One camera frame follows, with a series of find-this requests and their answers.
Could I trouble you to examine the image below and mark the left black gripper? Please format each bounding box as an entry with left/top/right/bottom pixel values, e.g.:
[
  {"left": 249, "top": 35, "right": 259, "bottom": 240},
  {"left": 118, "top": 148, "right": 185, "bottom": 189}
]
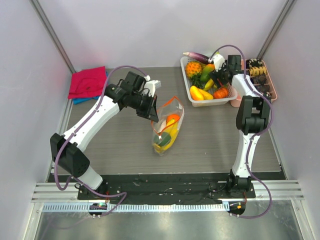
[{"left": 130, "top": 92, "right": 159, "bottom": 123}]

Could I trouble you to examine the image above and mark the white toy radish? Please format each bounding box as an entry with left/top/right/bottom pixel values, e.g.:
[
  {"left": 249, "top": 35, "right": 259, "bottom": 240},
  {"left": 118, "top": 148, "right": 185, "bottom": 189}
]
[{"left": 158, "top": 120, "right": 167, "bottom": 134}]

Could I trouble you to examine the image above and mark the clear orange zip top bag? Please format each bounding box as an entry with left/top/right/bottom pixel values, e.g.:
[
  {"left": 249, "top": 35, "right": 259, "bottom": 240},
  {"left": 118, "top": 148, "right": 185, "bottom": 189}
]
[{"left": 151, "top": 96, "right": 185, "bottom": 156}]

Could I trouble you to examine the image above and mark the orange toy orange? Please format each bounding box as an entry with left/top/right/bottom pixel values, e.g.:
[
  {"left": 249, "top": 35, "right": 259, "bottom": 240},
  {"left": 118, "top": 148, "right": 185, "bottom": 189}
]
[{"left": 166, "top": 114, "right": 180, "bottom": 125}]

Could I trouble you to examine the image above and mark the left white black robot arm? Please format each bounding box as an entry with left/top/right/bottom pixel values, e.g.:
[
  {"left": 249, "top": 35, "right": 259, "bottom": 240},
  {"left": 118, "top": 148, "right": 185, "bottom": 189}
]
[{"left": 50, "top": 71, "right": 161, "bottom": 200}]

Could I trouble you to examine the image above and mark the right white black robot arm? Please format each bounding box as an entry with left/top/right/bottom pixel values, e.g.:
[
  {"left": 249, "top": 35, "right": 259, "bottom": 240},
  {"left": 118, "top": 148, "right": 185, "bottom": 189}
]
[{"left": 208, "top": 53, "right": 270, "bottom": 198}]

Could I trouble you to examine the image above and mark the small yellow toy banana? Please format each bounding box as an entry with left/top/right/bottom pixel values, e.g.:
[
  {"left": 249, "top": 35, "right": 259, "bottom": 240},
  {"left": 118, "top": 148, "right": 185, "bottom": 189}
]
[{"left": 203, "top": 78, "right": 215, "bottom": 91}]

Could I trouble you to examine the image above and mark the orange toy pumpkin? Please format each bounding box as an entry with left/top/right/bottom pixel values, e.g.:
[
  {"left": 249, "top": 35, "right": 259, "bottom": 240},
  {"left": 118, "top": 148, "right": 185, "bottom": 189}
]
[{"left": 213, "top": 87, "right": 229, "bottom": 99}]

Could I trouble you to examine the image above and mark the red green toy mango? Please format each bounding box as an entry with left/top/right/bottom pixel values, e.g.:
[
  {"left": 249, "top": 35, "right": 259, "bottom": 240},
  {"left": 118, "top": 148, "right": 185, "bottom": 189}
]
[{"left": 200, "top": 63, "right": 215, "bottom": 83}]

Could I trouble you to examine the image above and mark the white plastic fruit basket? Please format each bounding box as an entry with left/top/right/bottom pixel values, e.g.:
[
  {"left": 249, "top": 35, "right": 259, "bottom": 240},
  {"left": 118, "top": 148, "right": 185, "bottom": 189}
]
[{"left": 180, "top": 56, "right": 238, "bottom": 107}]

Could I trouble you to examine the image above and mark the purple toy eggplant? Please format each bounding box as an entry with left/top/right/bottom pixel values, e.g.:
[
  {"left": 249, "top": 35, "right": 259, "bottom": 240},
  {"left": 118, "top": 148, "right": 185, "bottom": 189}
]
[{"left": 182, "top": 51, "right": 209, "bottom": 64}]

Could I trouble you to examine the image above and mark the yellow toy pepper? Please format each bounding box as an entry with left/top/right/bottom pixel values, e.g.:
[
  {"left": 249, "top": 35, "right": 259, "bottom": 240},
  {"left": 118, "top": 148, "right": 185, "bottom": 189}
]
[{"left": 189, "top": 85, "right": 214, "bottom": 101}]

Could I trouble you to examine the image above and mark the orange toy pineapple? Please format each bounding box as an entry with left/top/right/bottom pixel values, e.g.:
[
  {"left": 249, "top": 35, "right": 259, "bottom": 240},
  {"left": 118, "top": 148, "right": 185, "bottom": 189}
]
[{"left": 185, "top": 61, "right": 202, "bottom": 78}]

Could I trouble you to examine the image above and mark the pink divided plastic tray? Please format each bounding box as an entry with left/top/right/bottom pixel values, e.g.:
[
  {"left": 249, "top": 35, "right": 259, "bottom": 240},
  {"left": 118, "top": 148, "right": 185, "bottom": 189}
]
[{"left": 245, "top": 58, "right": 278, "bottom": 103}]

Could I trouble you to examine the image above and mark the magenta folded cloth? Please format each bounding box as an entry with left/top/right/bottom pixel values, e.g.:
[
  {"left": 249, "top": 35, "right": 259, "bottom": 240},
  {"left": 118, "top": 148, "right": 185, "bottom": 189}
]
[{"left": 67, "top": 66, "right": 107, "bottom": 99}]

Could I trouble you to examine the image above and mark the blue folded cloth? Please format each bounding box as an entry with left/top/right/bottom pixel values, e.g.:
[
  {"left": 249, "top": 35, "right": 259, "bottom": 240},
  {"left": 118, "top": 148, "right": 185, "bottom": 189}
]
[{"left": 68, "top": 69, "right": 108, "bottom": 105}]

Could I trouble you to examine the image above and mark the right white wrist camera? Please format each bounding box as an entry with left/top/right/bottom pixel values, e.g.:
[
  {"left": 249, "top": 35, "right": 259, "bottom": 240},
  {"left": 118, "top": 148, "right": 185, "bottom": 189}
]
[{"left": 208, "top": 54, "right": 225, "bottom": 72}]

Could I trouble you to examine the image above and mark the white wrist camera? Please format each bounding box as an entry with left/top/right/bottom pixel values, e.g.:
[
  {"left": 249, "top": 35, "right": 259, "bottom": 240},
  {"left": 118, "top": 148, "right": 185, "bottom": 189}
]
[
  {"left": 142, "top": 80, "right": 162, "bottom": 97},
  {"left": 208, "top": 54, "right": 225, "bottom": 72}
]

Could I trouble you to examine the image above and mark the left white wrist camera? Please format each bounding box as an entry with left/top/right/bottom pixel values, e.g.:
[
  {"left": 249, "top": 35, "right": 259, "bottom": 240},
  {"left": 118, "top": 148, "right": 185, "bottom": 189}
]
[{"left": 142, "top": 80, "right": 162, "bottom": 97}]

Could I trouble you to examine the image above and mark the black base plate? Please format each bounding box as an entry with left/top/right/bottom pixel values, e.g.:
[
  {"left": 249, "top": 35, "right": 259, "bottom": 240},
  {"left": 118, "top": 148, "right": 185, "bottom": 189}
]
[{"left": 69, "top": 173, "right": 256, "bottom": 205}]

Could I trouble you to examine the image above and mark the white slotted cable duct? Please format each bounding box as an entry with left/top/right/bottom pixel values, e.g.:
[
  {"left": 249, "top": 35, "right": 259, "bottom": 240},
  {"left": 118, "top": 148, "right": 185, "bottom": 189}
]
[{"left": 42, "top": 201, "right": 230, "bottom": 213}]

